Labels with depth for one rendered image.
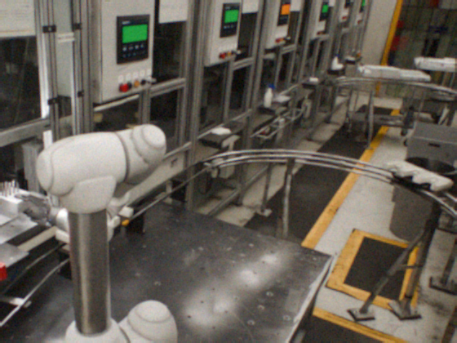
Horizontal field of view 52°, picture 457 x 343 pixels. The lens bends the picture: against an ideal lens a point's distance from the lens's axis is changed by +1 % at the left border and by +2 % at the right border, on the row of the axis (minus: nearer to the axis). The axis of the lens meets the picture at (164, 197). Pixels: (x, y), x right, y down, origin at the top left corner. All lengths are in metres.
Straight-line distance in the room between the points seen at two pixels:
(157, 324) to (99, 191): 0.50
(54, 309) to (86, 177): 0.91
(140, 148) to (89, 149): 0.13
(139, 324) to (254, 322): 0.60
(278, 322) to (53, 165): 1.17
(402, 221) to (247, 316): 2.55
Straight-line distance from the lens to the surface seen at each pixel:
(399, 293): 3.57
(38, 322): 1.85
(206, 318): 1.86
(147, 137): 1.12
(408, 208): 4.19
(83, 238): 1.17
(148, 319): 1.42
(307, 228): 4.08
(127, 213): 2.15
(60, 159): 1.07
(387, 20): 9.47
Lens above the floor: 1.88
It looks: 26 degrees down
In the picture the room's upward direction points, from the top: 3 degrees clockwise
